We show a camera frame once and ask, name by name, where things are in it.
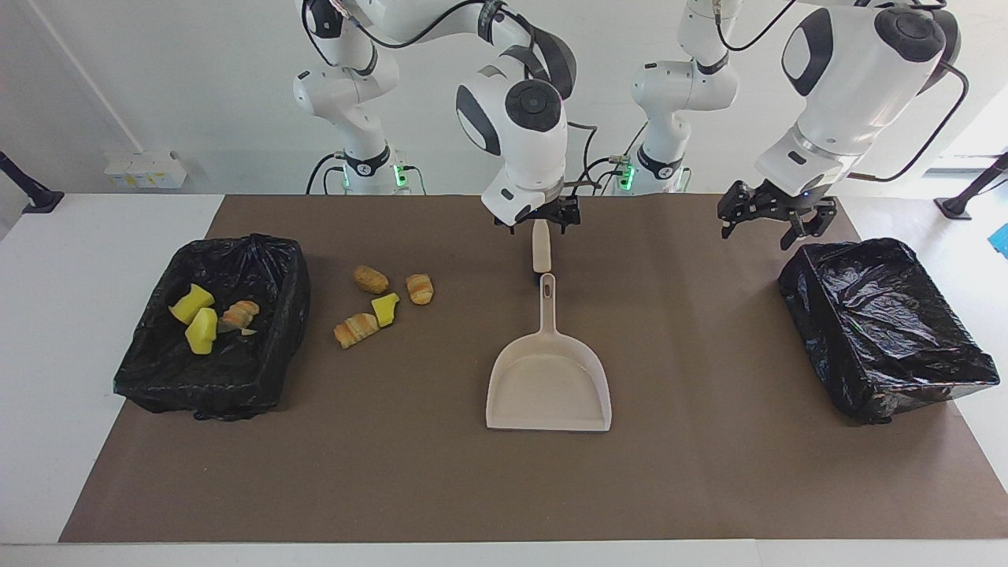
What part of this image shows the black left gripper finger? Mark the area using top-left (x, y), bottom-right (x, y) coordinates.
top-left (781, 198), bottom-right (837, 251)
top-left (717, 181), bottom-right (749, 239)

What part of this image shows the brown bread roll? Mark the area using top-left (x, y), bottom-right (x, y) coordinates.
top-left (353, 265), bottom-right (391, 296)

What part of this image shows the beige plastic dustpan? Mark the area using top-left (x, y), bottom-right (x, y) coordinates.
top-left (485, 273), bottom-right (613, 432)

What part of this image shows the long striped croissant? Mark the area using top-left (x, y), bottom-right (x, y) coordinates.
top-left (333, 312), bottom-right (380, 350)

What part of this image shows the torn croissant pastry piece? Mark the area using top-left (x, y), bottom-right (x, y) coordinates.
top-left (218, 300), bottom-right (261, 337)

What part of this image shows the black bag-lined bin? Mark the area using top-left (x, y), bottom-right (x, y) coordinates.
top-left (778, 237), bottom-right (1001, 426)
top-left (114, 233), bottom-right (312, 422)

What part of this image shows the brown paper table mat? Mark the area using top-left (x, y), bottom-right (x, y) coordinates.
top-left (59, 195), bottom-right (1008, 544)

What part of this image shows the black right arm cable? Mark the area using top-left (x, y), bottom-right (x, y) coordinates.
top-left (299, 0), bottom-right (631, 198)

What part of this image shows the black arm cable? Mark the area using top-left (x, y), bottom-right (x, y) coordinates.
top-left (299, 0), bottom-right (631, 198)
top-left (713, 0), bottom-right (969, 183)

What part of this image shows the black camera stand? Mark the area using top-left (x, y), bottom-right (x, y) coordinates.
top-left (933, 151), bottom-right (1008, 221)
top-left (0, 150), bottom-right (65, 215)

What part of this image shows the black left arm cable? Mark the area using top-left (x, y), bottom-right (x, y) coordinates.
top-left (713, 0), bottom-right (969, 183)

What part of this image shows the white wall power strip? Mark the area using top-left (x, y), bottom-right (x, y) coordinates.
top-left (105, 151), bottom-right (188, 190)

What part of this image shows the white wall cable conduit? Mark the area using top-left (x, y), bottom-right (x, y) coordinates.
top-left (28, 0), bottom-right (146, 154)

